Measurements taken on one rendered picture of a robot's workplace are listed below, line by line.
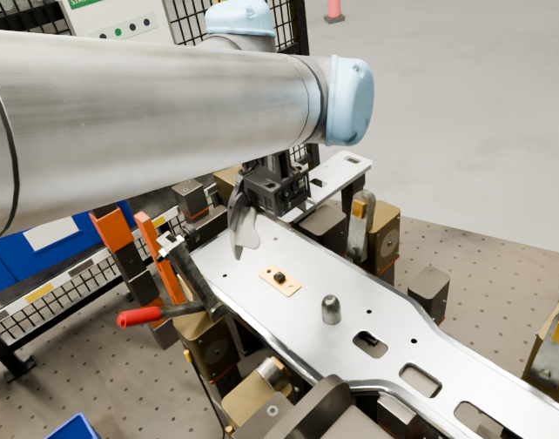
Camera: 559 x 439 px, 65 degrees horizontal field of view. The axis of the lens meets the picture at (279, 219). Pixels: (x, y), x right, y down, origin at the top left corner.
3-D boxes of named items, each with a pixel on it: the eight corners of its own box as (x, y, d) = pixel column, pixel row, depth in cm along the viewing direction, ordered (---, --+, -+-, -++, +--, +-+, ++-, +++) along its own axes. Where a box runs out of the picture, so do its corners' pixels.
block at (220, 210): (252, 296, 117) (228, 208, 98) (217, 324, 111) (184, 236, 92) (245, 291, 119) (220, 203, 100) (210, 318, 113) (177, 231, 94)
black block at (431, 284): (446, 362, 95) (462, 267, 76) (420, 394, 90) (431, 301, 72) (425, 348, 98) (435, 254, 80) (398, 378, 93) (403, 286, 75)
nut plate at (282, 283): (303, 285, 77) (302, 280, 76) (287, 298, 75) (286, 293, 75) (272, 263, 82) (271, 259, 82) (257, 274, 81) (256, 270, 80)
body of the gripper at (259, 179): (275, 226, 61) (262, 152, 53) (237, 204, 66) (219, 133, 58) (313, 199, 64) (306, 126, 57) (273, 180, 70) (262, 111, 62)
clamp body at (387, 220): (406, 317, 105) (414, 202, 83) (375, 348, 100) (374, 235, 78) (383, 303, 109) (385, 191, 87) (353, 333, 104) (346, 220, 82)
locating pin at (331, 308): (346, 321, 72) (344, 295, 68) (333, 334, 70) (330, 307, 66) (332, 312, 74) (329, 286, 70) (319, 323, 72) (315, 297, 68)
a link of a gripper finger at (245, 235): (243, 274, 63) (262, 216, 60) (218, 256, 66) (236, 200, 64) (258, 273, 65) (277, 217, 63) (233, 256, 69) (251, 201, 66)
